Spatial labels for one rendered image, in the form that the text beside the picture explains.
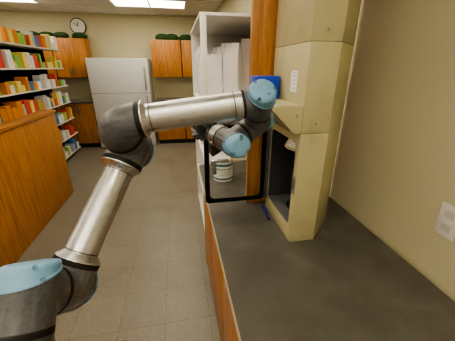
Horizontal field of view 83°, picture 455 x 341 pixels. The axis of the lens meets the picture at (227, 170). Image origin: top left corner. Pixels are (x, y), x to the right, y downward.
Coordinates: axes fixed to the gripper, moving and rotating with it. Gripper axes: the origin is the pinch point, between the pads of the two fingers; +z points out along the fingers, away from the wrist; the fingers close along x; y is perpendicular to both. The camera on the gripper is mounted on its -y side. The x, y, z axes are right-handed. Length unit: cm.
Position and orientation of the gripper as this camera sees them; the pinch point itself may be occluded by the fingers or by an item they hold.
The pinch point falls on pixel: (195, 126)
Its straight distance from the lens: 106.6
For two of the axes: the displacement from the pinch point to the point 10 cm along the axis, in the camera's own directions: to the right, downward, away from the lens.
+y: -3.2, -7.6, -5.6
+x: -8.0, 5.4, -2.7
